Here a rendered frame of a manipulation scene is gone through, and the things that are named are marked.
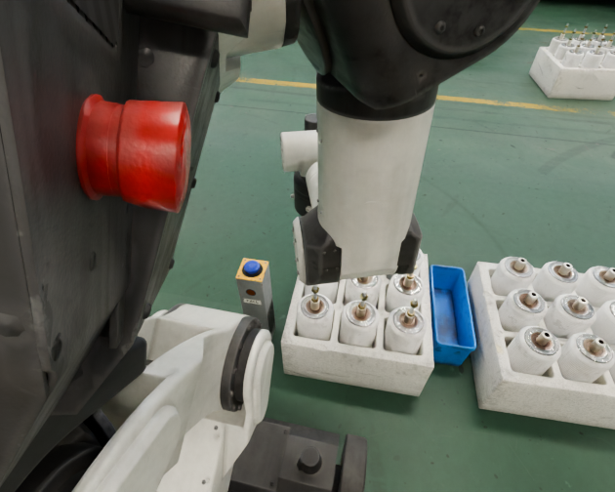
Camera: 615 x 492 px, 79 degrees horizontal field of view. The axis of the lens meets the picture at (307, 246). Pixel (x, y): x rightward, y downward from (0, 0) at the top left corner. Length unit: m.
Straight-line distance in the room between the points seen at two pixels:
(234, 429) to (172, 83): 0.54
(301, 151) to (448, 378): 0.84
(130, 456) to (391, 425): 0.89
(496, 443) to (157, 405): 0.99
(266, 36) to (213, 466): 0.57
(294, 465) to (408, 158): 0.69
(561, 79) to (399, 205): 2.66
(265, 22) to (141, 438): 0.28
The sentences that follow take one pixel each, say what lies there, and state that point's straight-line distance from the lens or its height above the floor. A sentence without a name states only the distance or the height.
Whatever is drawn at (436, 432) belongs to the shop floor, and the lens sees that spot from 1.15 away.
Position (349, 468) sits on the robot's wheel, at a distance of 0.88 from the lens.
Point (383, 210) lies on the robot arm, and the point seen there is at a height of 0.85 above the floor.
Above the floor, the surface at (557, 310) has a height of 0.24.
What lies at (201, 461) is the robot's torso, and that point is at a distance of 0.66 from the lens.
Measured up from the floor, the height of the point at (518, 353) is 0.22.
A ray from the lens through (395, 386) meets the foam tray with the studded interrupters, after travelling 1.12.
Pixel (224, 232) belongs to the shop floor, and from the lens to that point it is 1.55.
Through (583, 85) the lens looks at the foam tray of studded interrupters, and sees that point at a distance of 3.03.
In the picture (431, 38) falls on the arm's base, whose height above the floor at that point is 0.99.
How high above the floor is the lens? 1.05
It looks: 46 degrees down
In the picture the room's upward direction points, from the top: straight up
